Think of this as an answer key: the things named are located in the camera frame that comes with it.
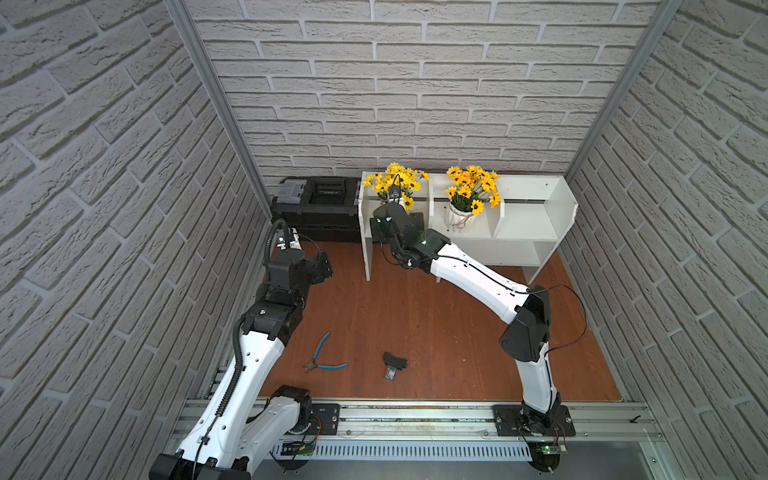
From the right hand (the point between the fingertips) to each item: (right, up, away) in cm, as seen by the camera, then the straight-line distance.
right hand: (397, 216), depth 82 cm
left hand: (-22, -9, -8) cm, 25 cm away
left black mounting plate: (-19, -53, -8) cm, 56 cm away
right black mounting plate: (+29, -53, -8) cm, 61 cm away
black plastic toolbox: (-27, +4, +18) cm, 33 cm away
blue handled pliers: (-24, -42, +1) cm, 48 cm away
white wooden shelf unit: (+35, -6, +2) cm, 35 cm away
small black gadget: (-1, -42, 0) cm, 42 cm away
